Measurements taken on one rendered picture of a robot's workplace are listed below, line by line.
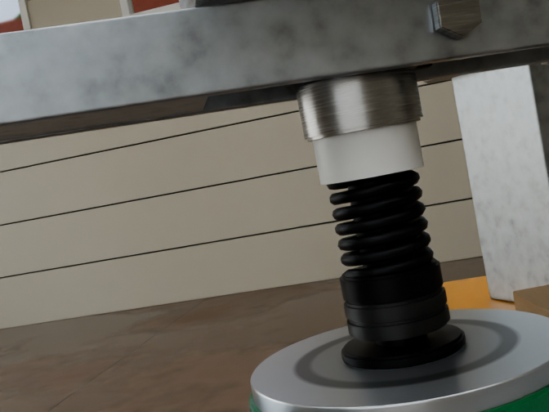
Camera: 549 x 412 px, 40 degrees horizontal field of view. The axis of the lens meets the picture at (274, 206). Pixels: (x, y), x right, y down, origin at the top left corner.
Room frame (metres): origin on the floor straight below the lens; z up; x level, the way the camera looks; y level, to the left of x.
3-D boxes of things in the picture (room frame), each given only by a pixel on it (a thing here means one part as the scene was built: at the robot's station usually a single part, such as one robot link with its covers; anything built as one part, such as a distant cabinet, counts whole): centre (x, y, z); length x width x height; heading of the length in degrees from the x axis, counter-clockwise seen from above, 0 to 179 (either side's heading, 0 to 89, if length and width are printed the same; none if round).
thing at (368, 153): (0.50, -0.07, 1.06); 0.07 x 0.07 x 0.04
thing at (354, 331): (0.50, -0.07, 0.95); 0.07 x 0.07 x 0.01
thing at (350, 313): (0.50, -0.07, 0.96); 0.07 x 0.07 x 0.01
